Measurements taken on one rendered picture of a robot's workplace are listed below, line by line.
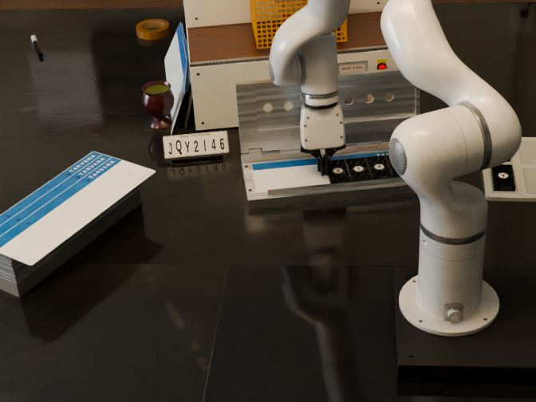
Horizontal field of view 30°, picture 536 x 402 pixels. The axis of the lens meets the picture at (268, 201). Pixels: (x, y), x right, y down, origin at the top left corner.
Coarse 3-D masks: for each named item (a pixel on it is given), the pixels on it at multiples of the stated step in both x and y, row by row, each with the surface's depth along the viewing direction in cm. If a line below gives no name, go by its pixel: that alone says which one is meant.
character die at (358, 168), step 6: (348, 162) 238; (354, 162) 238; (360, 162) 238; (366, 162) 238; (348, 168) 236; (354, 168) 236; (360, 168) 236; (366, 168) 236; (354, 174) 235; (360, 174) 235; (366, 174) 234; (354, 180) 231; (360, 180) 232
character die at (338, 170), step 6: (330, 162) 239; (336, 162) 239; (342, 162) 239; (336, 168) 236; (342, 168) 236; (330, 174) 235; (336, 174) 234; (342, 174) 234; (348, 174) 234; (330, 180) 232; (336, 180) 232; (342, 180) 232; (348, 180) 232
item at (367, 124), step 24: (360, 72) 238; (384, 72) 237; (240, 96) 236; (264, 96) 238; (288, 96) 239; (360, 96) 240; (384, 96) 241; (408, 96) 241; (240, 120) 239; (264, 120) 241; (288, 120) 241; (360, 120) 242; (384, 120) 242; (240, 144) 241; (264, 144) 242; (288, 144) 243; (360, 144) 244
